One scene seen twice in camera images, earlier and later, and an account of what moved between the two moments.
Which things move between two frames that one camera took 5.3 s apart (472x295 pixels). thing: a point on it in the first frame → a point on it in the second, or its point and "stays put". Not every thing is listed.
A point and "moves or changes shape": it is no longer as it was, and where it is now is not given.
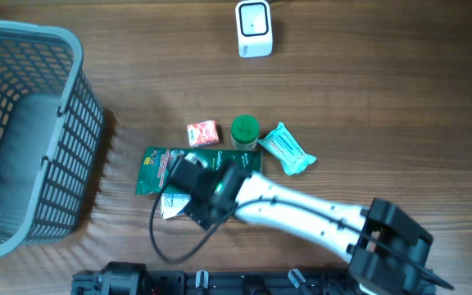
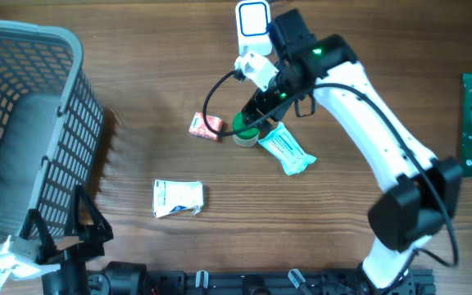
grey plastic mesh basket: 38,130 stays put
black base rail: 130,279 stays put
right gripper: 195,209 → 263,99
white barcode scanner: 254,29 stays put
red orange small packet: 202,133 moves or changes shape
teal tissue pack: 291,155 stays put
